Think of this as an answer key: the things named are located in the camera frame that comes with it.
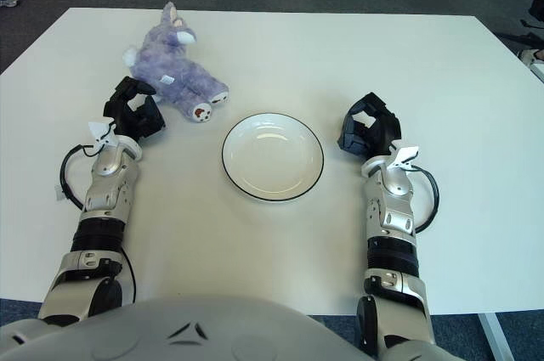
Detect black chair legs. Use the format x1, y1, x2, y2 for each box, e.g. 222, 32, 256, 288
495, 17, 544, 47

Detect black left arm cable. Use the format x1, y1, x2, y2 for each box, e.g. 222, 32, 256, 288
60, 144, 138, 305

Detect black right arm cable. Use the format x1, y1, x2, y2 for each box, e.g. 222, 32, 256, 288
407, 163, 440, 234

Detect white table leg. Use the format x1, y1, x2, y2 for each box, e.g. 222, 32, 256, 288
478, 313, 518, 361

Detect purple plush rabbit doll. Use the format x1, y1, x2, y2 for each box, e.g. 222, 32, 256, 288
122, 2, 230, 124

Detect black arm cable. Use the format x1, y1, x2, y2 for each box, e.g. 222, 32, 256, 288
60, 144, 138, 305
407, 163, 440, 234

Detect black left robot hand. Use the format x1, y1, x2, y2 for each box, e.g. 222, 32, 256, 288
103, 76, 167, 142

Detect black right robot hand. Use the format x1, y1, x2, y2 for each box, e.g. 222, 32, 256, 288
337, 92, 403, 162

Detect white plate with black rim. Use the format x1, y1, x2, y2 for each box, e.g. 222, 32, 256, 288
220, 112, 326, 205

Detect white shoe with dark ankle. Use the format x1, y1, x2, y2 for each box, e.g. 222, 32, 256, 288
517, 48, 544, 65

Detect grey robot torso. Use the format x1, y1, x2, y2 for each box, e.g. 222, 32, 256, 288
0, 296, 473, 361

